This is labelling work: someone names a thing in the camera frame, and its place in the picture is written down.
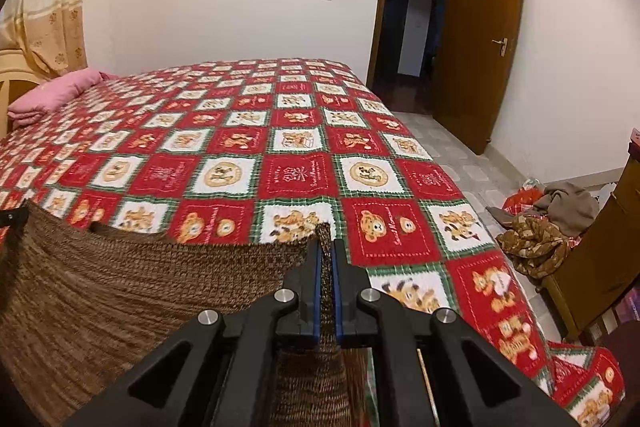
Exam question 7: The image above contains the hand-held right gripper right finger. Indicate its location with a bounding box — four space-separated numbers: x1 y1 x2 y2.
332 238 581 427

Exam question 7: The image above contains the wooden cabinet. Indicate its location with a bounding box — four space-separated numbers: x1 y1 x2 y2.
542 154 640 343

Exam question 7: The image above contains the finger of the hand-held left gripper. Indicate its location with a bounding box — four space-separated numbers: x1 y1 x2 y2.
0 206 29 229

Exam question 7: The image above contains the pink folded blanket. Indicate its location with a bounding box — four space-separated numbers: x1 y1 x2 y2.
6 69 118 125

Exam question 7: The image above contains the brown knitted sweater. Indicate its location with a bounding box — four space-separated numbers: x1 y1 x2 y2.
0 201 373 427

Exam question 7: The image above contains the brown door frame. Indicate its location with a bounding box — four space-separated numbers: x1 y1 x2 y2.
366 0 468 115

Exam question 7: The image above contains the grey cloth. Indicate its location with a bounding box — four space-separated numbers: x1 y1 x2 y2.
532 181 601 238

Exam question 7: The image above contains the red checked printed quilt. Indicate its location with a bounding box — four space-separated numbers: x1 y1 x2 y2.
0 57 626 427

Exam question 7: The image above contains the purple box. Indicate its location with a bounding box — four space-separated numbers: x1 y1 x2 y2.
617 286 640 325

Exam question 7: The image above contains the brown patterned cloth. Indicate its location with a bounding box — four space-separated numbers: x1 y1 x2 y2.
495 214 571 280

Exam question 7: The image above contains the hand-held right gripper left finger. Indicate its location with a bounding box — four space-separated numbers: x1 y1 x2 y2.
62 238 323 427

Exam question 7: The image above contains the brown wooden door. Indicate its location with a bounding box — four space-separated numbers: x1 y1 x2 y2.
432 0 526 155

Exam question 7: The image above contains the cream and brown headboard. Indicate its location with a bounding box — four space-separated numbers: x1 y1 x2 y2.
0 49 41 138

